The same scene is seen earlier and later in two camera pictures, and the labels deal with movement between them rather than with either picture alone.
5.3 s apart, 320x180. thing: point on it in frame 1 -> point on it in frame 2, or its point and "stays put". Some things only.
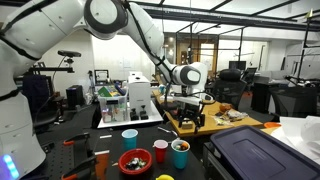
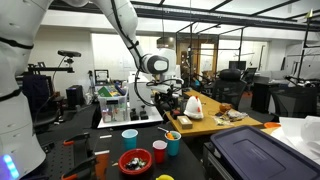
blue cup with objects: [180, 149] -> [173, 138]
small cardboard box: [187, 125] stays put
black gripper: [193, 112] -> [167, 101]
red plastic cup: [160, 146] stays put
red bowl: [135, 161] stays put
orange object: [184, 146] -> [170, 136]
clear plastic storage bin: [114, 108] stays put
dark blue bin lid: [251, 154] stays put
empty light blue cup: [129, 139] stays put
